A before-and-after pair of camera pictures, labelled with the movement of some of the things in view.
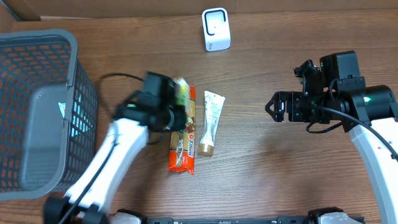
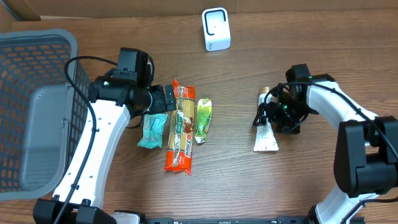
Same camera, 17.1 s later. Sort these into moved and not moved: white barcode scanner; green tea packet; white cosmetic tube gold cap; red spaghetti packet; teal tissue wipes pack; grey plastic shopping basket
Moved: green tea packet; white cosmetic tube gold cap; teal tissue wipes pack
Not moved: white barcode scanner; grey plastic shopping basket; red spaghetti packet
